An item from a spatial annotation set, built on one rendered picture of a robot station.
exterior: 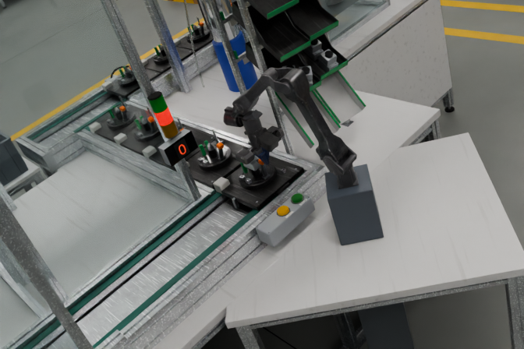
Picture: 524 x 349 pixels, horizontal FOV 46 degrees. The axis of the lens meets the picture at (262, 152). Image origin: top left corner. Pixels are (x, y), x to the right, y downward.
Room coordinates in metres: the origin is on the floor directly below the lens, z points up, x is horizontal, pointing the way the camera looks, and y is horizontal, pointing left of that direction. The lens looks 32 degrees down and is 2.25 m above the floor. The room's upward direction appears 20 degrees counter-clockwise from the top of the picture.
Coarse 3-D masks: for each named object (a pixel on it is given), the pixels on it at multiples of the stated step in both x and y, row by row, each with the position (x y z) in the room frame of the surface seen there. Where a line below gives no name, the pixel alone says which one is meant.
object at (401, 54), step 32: (416, 0) 3.15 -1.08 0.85; (384, 32) 3.01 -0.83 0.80; (416, 32) 3.13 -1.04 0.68; (352, 64) 2.84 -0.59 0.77; (384, 64) 2.97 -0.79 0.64; (416, 64) 3.11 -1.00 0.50; (448, 64) 3.27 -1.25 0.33; (384, 96) 2.94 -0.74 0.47; (416, 96) 3.08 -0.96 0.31; (448, 96) 3.25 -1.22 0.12
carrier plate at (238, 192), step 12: (240, 168) 1.97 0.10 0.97; (276, 168) 1.89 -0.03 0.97; (288, 168) 1.86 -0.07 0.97; (300, 168) 1.84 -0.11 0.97; (228, 180) 1.92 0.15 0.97; (276, 180) 1.82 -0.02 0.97; (288, 180) 1.79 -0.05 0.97; (228, 192) 1.84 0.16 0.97; (240, 192) 1.82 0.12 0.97; (252, 192) 1.79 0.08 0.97; (264, 192) 1.77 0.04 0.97; (252, 204) 1.73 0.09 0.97; (264, 204) 1.72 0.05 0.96
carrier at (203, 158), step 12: (228, 144) 2.17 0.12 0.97; (204, 156) 2.11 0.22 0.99; (216, 156) 2.07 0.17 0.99; (228, 156) 2.05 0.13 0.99; (192, 168) 2.08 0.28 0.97; (204, 168) 2.03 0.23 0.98; (216, 168) 2.02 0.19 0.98; (228, 168) 1.99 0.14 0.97; (204, 180) 1.97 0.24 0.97; (216, 180) 1.95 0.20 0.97
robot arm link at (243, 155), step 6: (246, 132) 1.79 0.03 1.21; (252, 132) 1.78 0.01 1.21; (258, 132) 1.78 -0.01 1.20; (282, 132) 1.82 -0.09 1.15; (252, 138) 1.78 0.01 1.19; (252, 144) 1.79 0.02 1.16; (240, 150) 1.78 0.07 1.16; (246, 150) 1.77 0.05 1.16; (252, 150) 1.78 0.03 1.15; (240, 156) 1.75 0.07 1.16; (246, 156) 1.74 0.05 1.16; (252, 156) 1.74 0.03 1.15; (246, 162) 1.73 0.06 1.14
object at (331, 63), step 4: (324, 52) 2.05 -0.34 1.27; (328, 52) 2.04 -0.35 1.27; (332, 52) 2.03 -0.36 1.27; (320, 56) 2.05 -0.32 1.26; (324, 56) 2.03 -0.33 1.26; (328, 56) 2.02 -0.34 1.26; (332, 56) 2.03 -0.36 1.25; (336, 56) 2.03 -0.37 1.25; (320, 60) 2.05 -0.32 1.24; (324, 60) 2.03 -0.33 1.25; (328, 60) 2.01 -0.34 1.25; (332, 60) 2.02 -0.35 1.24; (320, 64) 2.06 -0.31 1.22; (324, 64) 2.04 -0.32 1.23; (328, 64) 2.02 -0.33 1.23; (332, 64) 2.03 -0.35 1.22; (336, 64) 2.03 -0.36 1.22; (324, 68) 2.04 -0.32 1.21; (328, 68) 2.02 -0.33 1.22; (332, 68) 2.02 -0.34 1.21
